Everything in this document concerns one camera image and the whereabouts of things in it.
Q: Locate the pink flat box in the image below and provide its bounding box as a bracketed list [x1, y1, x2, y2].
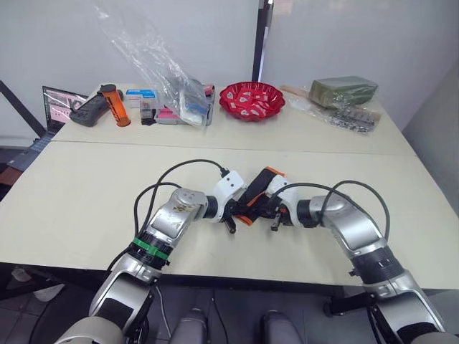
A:
[153, 107, 181, 125]

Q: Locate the small clear item box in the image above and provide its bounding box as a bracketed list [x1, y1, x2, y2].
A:
[139, 100, 157, 126]

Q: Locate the black table caster frame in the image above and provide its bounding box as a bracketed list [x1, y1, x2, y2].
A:
[322, 286, 372, 317]

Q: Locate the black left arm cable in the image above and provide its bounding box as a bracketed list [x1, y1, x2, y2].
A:
[107, 159, 230, 272]

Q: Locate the blue white small box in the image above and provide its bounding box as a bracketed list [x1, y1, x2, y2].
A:
[125, 89, 158, 108]

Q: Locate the orange cylinder black cap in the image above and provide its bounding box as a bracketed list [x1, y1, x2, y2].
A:
[99, 83, 133, 128]

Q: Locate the green wrapped block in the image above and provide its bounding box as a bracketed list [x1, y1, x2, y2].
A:
[309, 75, 380, 109]

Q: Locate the black vertical post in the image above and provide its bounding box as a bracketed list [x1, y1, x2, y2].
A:
[251, 0, 275, 83]

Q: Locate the grey rounded shape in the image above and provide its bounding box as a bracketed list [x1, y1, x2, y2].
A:
[171, 307, 209, 344]
[259, 310, 303, 344]

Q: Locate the red plastic bowl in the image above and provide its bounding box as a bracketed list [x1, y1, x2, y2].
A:
[219, 81, 287, 124]

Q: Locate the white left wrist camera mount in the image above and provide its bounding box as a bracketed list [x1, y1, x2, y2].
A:
[207, 171, 246, 224]

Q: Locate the white floor cable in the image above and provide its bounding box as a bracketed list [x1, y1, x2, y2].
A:
[156, 286, 172, 335]

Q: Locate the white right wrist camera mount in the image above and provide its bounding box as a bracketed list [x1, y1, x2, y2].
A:
[267, 177, 301, 226]

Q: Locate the black orange-trimmed tool roll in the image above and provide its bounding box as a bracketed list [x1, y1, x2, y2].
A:
[232, 166, 288, 225]

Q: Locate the white crumpled scrap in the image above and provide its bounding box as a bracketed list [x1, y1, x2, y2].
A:
[10, 267, 30, 285]

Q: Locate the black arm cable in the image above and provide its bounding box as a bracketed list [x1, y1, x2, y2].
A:
[274, 180, 391, 244]
[107, 159, 230, 272]

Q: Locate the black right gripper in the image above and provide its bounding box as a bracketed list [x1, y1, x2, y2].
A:
[267, 200, 297, 232]

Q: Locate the open laptop computer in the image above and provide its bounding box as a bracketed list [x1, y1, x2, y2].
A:
[6, 85, 90, 171]

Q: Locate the tan flat strip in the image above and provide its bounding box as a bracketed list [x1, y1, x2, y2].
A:
[279, 85, 313, 100]

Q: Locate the small clear plastic bag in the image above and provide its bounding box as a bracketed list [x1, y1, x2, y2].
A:
[286, 95, 324, 116]

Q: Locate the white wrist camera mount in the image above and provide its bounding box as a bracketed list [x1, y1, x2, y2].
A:
[207, 171, 246, 224]
[267, 177, 301, 226]

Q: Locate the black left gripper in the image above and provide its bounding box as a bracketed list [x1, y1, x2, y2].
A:
[222, 195, 249, 235]

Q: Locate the black diagonal bar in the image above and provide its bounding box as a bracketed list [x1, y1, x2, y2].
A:
[0, 80, 48, 138]

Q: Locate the black handheld device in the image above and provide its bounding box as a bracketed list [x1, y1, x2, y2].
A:
[69, 93, 110, 128]

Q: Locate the bag of metal parts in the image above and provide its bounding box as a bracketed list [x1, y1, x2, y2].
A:
[324, 106, 383, 136]

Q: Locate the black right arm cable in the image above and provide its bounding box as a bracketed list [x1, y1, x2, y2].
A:
[274, 180, 391, 244]

